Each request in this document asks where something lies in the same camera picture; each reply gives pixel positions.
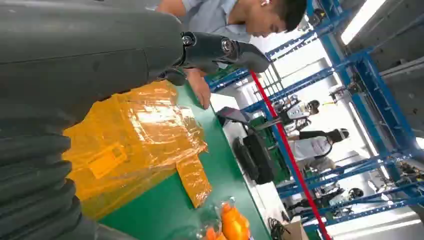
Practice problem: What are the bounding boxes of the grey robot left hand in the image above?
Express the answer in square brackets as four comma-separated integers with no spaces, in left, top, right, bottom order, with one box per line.
[0,0,271,117]

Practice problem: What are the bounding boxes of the person's right hand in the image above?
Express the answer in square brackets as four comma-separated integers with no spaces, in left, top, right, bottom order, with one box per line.
[184,67,212,110]

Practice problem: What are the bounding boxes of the orange drink bottle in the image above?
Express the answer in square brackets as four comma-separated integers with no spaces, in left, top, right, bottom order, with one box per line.
[220,197,251,240]
[195,225,229,240]

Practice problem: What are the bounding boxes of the black tablet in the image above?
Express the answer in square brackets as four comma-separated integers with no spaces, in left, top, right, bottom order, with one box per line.
[216,106,251,125]

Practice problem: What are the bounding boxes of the white table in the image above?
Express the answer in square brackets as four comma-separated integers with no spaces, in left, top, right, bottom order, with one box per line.
[210,92,289,229]

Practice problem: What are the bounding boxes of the person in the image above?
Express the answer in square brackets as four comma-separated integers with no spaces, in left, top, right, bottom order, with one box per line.
[155,0,307,110]

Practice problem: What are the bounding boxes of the green table mat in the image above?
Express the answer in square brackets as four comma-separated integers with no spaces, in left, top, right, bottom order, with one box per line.
[98,82,273,240]

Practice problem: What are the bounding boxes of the yellow plastic sheet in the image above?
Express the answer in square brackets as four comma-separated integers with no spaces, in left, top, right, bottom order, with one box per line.
[62,80,213,221]

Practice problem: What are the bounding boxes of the black carrying case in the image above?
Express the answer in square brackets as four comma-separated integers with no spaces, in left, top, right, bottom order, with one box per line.
[243,130,276,185]

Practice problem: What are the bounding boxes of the background humanoid robot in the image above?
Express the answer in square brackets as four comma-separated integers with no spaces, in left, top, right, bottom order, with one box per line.
[276,97,322,133]
[288,127,350,170]
[326,187,365,213]

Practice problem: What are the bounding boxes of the red pole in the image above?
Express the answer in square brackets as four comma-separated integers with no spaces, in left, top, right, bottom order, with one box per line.
[250,70,332,240]

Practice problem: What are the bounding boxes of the brown cardboard box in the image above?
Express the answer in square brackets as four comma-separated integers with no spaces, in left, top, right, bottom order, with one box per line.
[281,220,311,240]

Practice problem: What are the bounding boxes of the ceiling light panel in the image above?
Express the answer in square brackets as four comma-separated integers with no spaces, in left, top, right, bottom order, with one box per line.
[340,0,388,46]

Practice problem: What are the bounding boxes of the black cable bundle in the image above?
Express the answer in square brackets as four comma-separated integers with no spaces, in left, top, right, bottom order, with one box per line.
[267,216,291,240]

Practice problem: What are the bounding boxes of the blue metal frame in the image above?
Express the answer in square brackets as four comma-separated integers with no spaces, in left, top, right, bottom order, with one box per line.
[205,0,424,233]

